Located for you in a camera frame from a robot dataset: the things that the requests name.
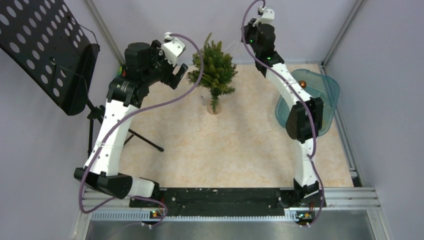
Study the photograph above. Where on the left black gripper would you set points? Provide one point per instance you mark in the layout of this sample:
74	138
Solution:
171	79

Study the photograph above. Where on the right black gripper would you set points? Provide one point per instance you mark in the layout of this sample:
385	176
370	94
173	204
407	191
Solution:
248	28

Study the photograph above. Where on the small green christmas tree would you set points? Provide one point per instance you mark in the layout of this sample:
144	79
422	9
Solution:
193	75

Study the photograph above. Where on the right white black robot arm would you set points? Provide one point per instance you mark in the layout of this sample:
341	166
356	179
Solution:
305	112

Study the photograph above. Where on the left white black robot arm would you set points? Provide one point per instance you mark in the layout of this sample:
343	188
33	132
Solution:
145	64

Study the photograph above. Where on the copper bauble ornament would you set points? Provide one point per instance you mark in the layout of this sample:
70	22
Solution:
302	84

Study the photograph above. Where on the teal plastic tray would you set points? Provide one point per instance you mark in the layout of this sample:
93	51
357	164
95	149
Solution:
317	85

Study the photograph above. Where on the black perforated music stand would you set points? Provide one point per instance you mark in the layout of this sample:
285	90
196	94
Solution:
52	48

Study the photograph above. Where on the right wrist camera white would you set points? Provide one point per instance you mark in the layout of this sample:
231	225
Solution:
266	15

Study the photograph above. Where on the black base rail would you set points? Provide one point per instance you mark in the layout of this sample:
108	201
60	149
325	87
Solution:
230	201

